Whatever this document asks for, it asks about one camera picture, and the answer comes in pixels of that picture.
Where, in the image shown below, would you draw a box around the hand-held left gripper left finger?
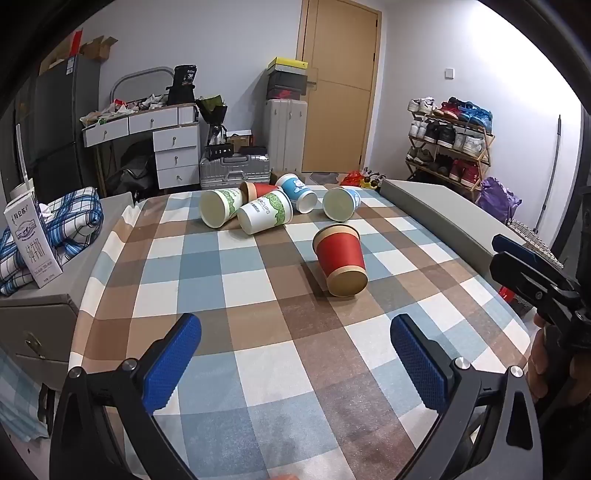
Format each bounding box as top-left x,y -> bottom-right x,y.
48,313 -> 204,480

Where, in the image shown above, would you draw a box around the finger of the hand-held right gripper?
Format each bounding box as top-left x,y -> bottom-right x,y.
489,251 -> 579,324
491,234 -> 578,289

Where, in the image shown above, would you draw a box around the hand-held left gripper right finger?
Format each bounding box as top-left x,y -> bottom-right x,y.
390,314 -> 544,480

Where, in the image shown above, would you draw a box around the red paper cup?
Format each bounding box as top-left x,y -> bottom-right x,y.
312,223 -> 369,297
239,181 -> 279,203

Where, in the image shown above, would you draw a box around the blue print paper cup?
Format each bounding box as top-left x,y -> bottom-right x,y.
322,187 -> 362,223
276,174 -> 318,214

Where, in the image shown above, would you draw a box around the green print paper cup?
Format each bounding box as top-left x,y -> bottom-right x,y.
237,190 -> 294,235
200,188 -> 247,229

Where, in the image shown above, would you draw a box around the person's right hand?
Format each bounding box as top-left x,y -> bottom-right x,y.
527,314 -> 549,403

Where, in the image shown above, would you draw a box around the metal mesh rack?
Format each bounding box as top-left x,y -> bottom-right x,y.
507,220 -> 565,269

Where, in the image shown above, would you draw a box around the purple plastic bag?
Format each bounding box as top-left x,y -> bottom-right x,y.
475,177 -> 523,223

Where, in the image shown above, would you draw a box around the grey padded board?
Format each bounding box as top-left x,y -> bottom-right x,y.
379,179 -> 565,296

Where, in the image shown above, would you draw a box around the grey pole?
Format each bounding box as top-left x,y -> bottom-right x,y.
536,115 -> 563,232

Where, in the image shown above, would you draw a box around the wooden shoe rack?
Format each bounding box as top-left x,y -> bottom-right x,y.
405,99 -> 496,191

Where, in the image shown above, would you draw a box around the checked tablecloth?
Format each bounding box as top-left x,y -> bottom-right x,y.
69,184 -> 532,480

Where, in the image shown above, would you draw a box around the rows of shoes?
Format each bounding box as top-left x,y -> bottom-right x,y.
406,96 -> 494,183

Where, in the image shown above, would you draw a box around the grey cabinet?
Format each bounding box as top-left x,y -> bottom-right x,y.
0,193 -> 136,393

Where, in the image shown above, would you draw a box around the blue plaid cloth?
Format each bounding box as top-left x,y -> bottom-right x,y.
0,187 -> 105,296

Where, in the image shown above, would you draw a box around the white milk carton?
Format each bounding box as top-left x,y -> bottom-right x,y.
4,191 -> 63,289

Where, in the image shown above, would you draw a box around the dark bag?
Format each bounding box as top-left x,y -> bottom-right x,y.
110,142 -> 158,195

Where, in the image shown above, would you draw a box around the silver suitcase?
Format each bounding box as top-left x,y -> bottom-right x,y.
199,154 -> 273,191

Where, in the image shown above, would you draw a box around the white desk with drawers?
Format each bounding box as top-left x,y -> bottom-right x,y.
83,104 -> 202,191

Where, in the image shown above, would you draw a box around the wooden door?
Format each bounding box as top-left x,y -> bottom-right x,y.
298,0 -> 383,174

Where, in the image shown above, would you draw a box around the white suitcase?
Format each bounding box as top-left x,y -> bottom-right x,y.
265,98 -> 310,175

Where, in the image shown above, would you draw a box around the black wrapped bouquet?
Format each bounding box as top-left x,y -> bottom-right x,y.
196,95 -> 228,145

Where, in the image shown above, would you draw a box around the pile of desk clutter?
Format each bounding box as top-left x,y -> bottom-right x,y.
80,95 -> 168,126

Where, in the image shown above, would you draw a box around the dark grey fridge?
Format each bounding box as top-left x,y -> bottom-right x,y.
18,54 -> 103,204

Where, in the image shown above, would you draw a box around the black red shoe box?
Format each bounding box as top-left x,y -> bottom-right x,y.
266,86 -> 308,102

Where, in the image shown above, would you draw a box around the black paper bag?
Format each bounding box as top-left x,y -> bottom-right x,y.
167,65 -> 199,106

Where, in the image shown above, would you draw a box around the grey shoe box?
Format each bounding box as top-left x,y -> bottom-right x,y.
266,69 -> 308,88

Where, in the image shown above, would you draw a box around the yellow black shoe box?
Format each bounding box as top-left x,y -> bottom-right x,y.
268,57 -> 309,73

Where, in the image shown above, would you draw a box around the grey metal folding frame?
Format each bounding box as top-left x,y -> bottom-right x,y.
111,67 -> 174,106

